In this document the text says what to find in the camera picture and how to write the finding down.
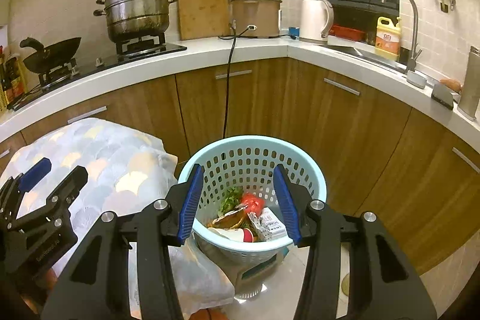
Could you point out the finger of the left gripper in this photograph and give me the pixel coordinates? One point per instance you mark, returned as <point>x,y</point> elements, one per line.
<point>61,198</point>
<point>34,175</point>

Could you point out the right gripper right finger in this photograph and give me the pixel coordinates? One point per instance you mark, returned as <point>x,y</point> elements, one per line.
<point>383,283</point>

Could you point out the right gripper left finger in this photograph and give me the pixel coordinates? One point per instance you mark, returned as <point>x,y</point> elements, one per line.
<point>94,283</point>

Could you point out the blue white milk carton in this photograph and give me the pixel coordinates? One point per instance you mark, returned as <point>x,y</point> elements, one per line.
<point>267,226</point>

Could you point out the red white paper cup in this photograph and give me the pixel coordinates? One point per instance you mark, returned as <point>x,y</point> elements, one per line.
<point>241,235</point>

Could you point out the red plastic bag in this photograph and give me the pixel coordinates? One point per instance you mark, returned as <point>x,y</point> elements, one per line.
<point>253,204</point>

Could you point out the green leafy vegetable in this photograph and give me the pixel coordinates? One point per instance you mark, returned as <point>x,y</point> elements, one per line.
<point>232,199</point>

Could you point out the patterned table cloth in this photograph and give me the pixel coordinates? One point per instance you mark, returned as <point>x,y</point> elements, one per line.
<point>127,170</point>

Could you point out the dark sauce bottle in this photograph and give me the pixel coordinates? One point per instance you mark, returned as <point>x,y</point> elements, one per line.
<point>12,80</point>

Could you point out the black wok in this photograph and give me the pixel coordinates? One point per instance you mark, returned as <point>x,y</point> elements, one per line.
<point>46,58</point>

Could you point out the wooden lower cabinets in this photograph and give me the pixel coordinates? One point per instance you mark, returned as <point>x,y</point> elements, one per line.
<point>376,152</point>

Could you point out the light blue perforated basket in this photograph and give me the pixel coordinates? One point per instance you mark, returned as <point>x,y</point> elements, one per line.
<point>248,162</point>

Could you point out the black gas stove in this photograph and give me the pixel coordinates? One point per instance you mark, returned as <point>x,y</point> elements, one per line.
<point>127,51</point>

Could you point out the steel cylinder container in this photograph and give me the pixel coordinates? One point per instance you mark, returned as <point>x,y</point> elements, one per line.
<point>469,99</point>

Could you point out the stainless steel steamer pot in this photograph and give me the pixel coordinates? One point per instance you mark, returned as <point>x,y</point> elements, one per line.
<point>130,19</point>

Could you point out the yellow detergent bottle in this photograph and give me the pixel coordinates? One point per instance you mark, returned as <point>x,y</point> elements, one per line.
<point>388,39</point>

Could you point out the wooden cutting board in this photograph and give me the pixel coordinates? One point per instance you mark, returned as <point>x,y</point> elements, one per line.
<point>203,18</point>

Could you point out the brown rice cooker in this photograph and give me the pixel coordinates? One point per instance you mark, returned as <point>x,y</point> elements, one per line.
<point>256,18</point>

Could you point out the white electric kettle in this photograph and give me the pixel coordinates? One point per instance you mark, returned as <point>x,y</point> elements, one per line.
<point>317,18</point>

